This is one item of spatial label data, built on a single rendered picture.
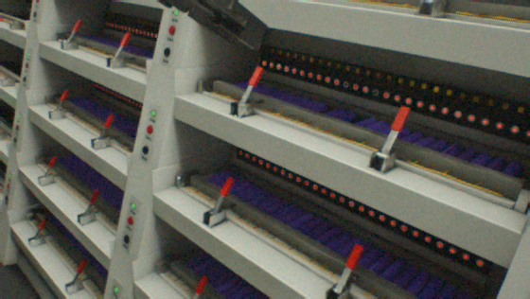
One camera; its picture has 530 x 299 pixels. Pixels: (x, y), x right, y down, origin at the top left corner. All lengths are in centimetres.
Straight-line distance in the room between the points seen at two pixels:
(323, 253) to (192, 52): 44
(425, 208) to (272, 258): 27
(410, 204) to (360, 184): 7
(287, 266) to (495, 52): 41
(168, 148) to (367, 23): 46
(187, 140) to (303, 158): 33
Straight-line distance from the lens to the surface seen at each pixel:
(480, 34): 51
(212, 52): 84
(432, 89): 68
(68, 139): 118
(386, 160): 53
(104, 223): 111
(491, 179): 56
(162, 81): 83
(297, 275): 64
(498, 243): 50
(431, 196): 51
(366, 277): 63
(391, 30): 55
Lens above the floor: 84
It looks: 10 degrees down
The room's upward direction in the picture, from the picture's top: 16 degrees clockwise
